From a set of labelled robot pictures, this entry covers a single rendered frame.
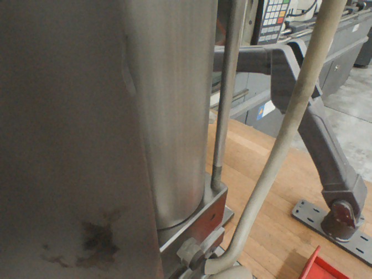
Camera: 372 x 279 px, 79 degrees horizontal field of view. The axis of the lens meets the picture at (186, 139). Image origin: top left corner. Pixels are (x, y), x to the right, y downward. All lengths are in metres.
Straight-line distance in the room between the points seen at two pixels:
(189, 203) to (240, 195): 0.53
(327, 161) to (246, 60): 0.27
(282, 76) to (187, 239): 0.37
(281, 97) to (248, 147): 0.38
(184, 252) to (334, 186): 0.44
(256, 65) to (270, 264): 0.44
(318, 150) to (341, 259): 0.26
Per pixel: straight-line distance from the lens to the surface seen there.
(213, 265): 0.18
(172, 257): 0.19
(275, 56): 0.48
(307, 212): 0.70
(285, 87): 0.49
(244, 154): 0.81
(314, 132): 0.53
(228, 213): 0.62
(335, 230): 0.66
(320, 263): 0.63
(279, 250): 0.62
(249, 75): 1.46
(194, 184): 0.15
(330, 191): 0.58
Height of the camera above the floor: 1.42
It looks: 38 degrees down
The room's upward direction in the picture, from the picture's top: straight up
